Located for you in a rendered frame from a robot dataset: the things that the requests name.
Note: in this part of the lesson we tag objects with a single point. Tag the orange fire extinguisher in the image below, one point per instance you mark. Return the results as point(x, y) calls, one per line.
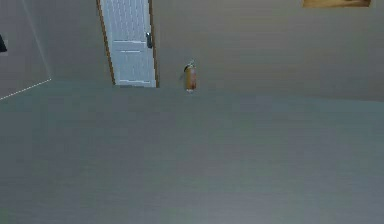
point(190, 78)

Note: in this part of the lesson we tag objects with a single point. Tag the white panelled room door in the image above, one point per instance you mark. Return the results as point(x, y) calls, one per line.
point(130, 43)

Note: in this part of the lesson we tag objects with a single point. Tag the brown framed wall picture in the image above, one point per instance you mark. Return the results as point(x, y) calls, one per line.
point(336, 3)

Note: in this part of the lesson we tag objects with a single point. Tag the black wall object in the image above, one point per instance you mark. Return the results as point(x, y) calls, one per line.
point(2, 44)

